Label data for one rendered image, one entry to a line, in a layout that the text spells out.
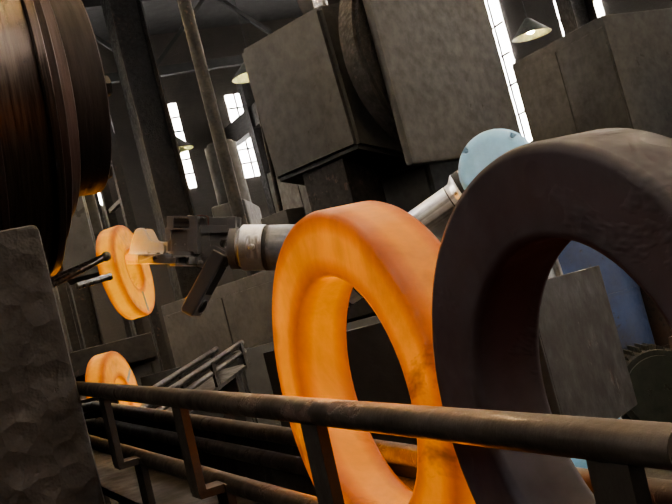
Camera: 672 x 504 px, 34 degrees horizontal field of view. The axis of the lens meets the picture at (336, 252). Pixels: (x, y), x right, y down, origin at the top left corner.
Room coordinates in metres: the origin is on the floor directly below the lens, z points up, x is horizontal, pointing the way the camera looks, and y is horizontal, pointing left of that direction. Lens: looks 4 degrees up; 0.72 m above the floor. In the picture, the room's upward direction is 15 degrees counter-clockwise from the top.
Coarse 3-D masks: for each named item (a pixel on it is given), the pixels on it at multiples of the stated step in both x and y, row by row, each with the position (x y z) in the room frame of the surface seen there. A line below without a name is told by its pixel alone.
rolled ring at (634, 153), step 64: (512, 192) 0.38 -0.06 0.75; (576, 192) 0.35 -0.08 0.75; (640, 192) 0.32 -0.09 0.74; (448, 256) 0.43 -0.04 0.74; (512, 256) 0.40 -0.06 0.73; (640, 256) 0.33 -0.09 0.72; (448, 320) 0.44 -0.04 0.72; (512, 320) 0.43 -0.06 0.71; (448, 384) 0.45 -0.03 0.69; (512, 384) 0.44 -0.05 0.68
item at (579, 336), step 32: (576, 288) 0.99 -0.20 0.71; (544, 320) 0.90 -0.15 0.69; (576, 320) 0.97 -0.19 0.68; (608, 320) 1.05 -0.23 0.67; (352, 352) 0.97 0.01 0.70; (384, 352) 0.95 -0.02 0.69; (544, 352) 0.89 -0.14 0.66; (576, 352) 0.95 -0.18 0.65; (608, 352) 1.02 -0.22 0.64; (384, 384) 0.96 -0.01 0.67; (544, 384) 0.89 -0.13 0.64; (576, 384) 0.93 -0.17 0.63; (608, 384) 1.00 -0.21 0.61; (608, 416) 0.98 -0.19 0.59
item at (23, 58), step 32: (0, 0) 1.17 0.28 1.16; (32, 0) 1.17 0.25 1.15; (0, 32) 1.16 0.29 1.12; (32, 32) 1.17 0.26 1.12; (0, 64) 1.16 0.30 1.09; (32, 64) 1.18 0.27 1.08; (0, 96) 1.16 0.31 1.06; (32, 96) 1.18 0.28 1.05; (0, 128) 1.17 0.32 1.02; (32, 128) 1.19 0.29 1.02; (32, 160) 1.20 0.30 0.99; (32, 192) 1.22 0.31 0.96; (64, 192) 1.23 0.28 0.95; (32, 224) 1.26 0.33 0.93; (64, 224) 1.26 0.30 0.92
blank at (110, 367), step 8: (112, 352) 1.84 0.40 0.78; (96, 360) 1.81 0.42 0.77; (104, 360) 1.80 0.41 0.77; (112, 360) 1.83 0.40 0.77; (120, 360) 1.86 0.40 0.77; (88, 368) 1.79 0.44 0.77; (96, 368) 1.79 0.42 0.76; (104, 368) 1.79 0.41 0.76; (112, 368) 1.82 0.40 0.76; (120, 368) 1.85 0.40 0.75; (128, 368) 1.89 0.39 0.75; (88, 376) 1.78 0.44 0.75; (96, 376) 1.78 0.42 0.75; (104, 376) 1.78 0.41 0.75; (112, 376) 1.81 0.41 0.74; (120, 376) 1.85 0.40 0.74; (128, 376) 1.88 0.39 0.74; (128, 384) 1.87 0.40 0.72; (136, 384) 1.91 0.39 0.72
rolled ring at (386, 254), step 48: (288, 240) 0.57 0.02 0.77; (336, 240) 0.52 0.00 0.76; (384, 240) 0.49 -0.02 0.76; (432, 240) 0.50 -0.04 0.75; (288, 288) 0.59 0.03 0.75; (336, 288) 0.58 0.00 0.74; (384, 288) 0.49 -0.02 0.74; (432, 288) 0.48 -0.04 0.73; (288, 336) 0.60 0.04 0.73; (336, 336) 0.61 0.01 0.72; (288, 384) 0.62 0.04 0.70; (336, 384) 0.61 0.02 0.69; (432, 384) 0.47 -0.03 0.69; (336, 432) 0.61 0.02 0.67; (384, 480) 0.59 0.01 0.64; (432, 480) 0.49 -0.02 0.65
